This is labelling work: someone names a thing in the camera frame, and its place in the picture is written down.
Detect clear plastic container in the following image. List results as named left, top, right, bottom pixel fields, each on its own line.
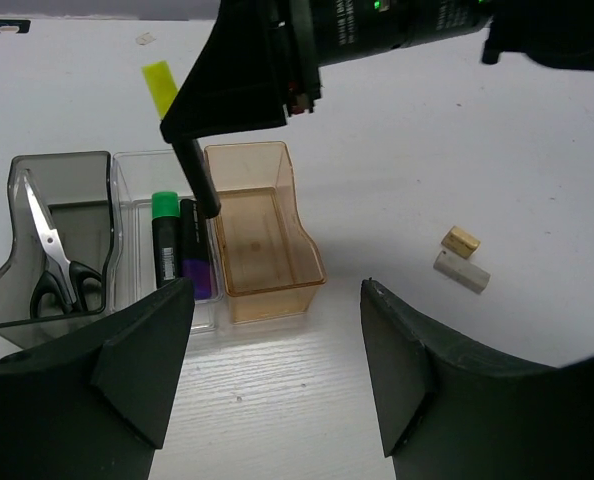
left=110, top=149, right=224, bottom=335

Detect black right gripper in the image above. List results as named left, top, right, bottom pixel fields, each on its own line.
left=186, top=0, right=492, bottom=138

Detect left corner label sticker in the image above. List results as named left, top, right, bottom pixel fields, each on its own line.
left=0, top=19, right=31, bottom=34

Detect smoky grey plastic container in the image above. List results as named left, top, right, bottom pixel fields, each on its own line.
left=0, top=151, right=119, bottom=349

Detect yellow cap black highlighter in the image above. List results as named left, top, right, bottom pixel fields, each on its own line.
left=141, top=60, right=221, bottom=218

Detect black handled scissors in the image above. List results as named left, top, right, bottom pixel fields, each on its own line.
left=20, top=169, right=102, bottom=319

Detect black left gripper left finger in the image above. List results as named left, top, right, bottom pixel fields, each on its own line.
left=0, top=279, right=195, bottom=479

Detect white eraser block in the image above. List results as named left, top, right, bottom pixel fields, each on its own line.
left=433, top=249, right=491, bottom=294

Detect green cap black highlighter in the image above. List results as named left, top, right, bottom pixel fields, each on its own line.
left=151, top=191, right=181, bottom=288

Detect purple cap black highlighter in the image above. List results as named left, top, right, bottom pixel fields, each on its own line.
left=180, top=199, right=213, bottom=300

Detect orange plastic container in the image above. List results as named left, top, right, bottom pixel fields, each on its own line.
left=205, top=142, right=327, bottom=324

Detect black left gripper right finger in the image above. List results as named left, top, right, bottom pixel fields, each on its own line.
left=360, top=279, right=594, bottom=479

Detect yellow eraser block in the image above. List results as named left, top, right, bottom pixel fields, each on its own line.
left=441, top=226, right=481, bottom=259

